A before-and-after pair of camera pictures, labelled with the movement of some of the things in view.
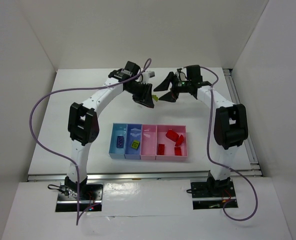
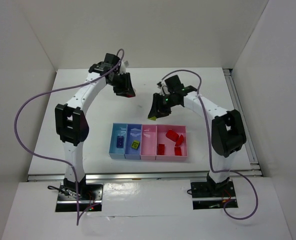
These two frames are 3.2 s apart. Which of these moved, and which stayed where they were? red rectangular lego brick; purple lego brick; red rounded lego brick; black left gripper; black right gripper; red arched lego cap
Moved: black right gripper; black left gripper
Stayed: red rounded lego brick; purple lego brick; red arched lego cap; red rectangular lego brick
